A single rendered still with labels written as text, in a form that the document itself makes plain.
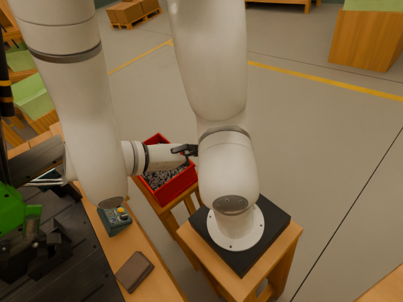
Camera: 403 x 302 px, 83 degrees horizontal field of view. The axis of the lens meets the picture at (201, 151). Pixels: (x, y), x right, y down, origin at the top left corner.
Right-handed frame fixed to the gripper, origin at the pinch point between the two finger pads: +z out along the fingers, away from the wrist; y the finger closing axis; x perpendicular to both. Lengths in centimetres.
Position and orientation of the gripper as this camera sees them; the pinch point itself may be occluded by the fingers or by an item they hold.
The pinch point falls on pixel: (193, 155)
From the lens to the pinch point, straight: 65.0
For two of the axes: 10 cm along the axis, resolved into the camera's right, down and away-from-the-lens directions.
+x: -2.0, -9.5, 2.4
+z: 8.2, -0.2, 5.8
